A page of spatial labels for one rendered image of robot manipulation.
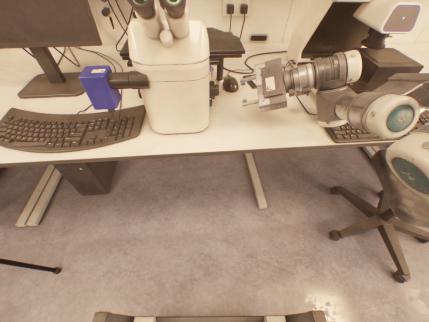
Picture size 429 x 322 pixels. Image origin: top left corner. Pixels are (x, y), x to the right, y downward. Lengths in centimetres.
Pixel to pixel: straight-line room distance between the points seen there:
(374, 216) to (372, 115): 109
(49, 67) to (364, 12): 119
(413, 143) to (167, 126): 55
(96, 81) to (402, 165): 61
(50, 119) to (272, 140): 74
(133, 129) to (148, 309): 88
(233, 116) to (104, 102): 41
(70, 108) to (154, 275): 89
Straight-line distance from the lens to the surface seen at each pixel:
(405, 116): 50
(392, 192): 117
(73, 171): 139
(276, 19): 140
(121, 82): 57
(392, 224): 155
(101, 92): 59
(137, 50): 56
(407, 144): 36
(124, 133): 69
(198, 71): 54
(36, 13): 92
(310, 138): 72
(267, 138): 67
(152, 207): 138
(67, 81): 109
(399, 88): 54
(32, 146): 80
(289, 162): 167
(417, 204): 118
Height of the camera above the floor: 119
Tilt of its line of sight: 50 degrees down
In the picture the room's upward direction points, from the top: 2 degrees clockwise
